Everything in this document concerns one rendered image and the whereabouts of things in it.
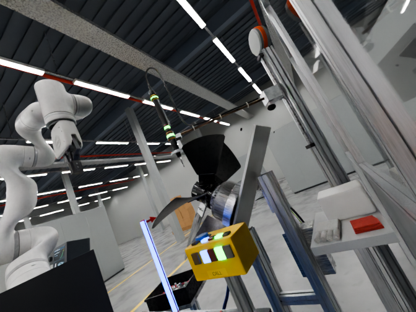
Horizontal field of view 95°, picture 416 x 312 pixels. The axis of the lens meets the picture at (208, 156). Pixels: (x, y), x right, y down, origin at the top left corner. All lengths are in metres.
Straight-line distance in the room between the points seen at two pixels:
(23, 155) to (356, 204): 1.42
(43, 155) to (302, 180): 6.11
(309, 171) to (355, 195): 5.51
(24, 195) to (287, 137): 6.07
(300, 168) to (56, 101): 6.13
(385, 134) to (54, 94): 0.85
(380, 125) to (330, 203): 0.63
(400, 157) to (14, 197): 1.21
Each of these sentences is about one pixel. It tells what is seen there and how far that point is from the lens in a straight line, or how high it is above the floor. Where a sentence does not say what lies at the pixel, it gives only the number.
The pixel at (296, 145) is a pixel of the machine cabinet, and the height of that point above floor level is 1.32.
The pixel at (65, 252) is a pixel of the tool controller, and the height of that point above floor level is 1.21.
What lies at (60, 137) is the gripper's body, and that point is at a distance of 0.75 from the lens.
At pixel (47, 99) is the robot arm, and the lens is 0.82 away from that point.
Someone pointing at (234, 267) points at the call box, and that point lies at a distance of 0.52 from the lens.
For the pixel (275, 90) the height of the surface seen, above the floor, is 1.54.
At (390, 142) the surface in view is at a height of 1.15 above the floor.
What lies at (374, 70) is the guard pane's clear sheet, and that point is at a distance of 0.30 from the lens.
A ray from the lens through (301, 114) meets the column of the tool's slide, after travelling 1.18.
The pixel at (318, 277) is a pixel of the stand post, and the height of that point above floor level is 0.67.
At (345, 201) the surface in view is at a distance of 0.95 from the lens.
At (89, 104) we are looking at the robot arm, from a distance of 0.86.
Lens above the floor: 1.19
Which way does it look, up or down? 10 degrees up
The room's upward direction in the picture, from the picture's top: 25 degrees counter-clockwise
